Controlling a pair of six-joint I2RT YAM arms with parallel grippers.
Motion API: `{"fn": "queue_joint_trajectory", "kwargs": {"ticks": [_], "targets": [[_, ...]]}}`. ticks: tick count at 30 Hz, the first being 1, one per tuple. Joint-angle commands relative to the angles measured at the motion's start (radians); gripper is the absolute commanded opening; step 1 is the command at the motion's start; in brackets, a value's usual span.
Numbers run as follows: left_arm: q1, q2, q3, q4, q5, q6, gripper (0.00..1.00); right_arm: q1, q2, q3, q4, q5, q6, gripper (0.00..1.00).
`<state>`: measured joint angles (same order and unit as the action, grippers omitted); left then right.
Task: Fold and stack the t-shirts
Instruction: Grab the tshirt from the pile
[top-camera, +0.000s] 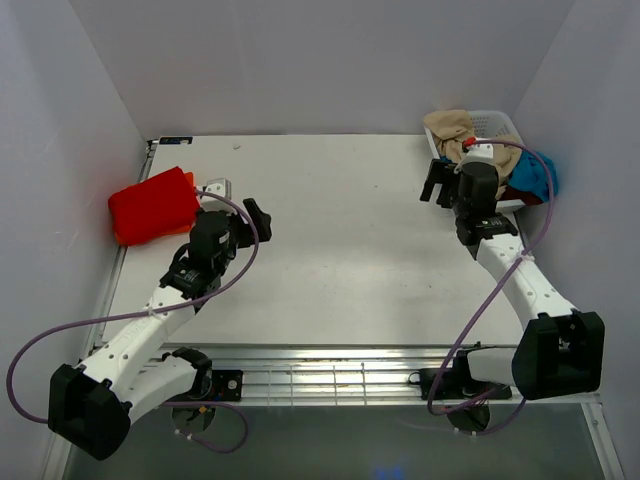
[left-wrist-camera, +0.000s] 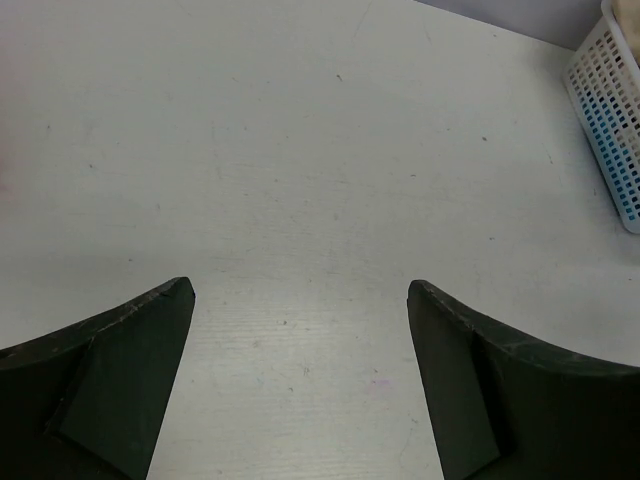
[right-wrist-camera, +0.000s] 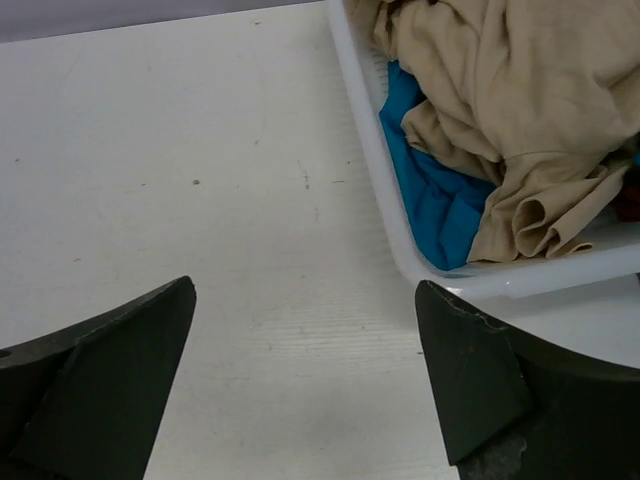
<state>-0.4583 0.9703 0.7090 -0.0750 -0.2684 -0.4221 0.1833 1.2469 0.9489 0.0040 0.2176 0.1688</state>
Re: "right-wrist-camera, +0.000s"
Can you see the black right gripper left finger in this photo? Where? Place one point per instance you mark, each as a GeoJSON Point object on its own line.
{"type": "Point", "coordinates": [86, 401]}

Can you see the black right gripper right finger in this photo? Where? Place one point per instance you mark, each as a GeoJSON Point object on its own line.
{"type": "Point", "coordinates": [514, 406]}

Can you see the beige t shirt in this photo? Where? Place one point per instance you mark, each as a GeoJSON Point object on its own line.
{"type": "Point", "coordinates": [537, 97]}

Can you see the white plastic basket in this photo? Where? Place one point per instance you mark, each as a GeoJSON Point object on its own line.
{"type": "Point", "coordinates": [616, 250]}

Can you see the blue t shirt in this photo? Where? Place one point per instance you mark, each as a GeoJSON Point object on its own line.
{"type": "Point", "coordinates": [443, 207]}

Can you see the dark red t shirt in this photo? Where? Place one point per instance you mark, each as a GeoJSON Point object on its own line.
{"type": "Point", "coordinates": [626, 204]}

